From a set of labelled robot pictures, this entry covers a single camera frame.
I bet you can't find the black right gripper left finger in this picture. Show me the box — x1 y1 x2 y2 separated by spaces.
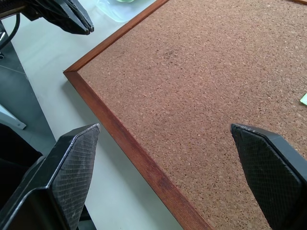
0 123 101 230

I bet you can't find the white metal bracket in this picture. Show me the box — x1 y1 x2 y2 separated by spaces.
0 103 27 130

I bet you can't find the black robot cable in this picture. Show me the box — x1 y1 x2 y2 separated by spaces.
0 12 21 50

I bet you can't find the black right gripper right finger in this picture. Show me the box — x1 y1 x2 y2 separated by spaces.
230 123 307 230

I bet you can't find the cork board with wooden frame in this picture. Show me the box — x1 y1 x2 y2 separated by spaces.
63 0 307 230

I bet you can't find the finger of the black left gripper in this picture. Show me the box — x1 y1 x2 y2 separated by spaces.
62 0 94 33
42 3 91 36

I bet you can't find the clear plastic container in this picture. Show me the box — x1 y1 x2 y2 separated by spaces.
95 0 158 23

